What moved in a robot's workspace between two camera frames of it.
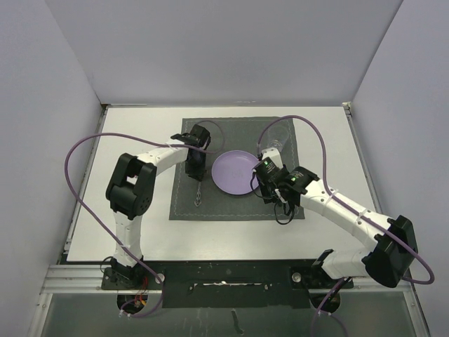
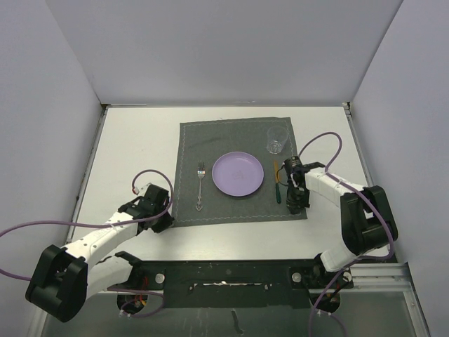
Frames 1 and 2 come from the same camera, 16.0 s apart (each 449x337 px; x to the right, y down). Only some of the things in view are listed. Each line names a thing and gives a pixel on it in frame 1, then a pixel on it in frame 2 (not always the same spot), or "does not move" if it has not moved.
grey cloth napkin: x=198 y=200 does not move
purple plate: x=231 y=172 does not move
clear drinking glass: x=276 y=137 does not move
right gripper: x=269 y=197 → x=296 y=206
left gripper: x=197 y=173 → x=163 y=225
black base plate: x=277 y=284 does not move
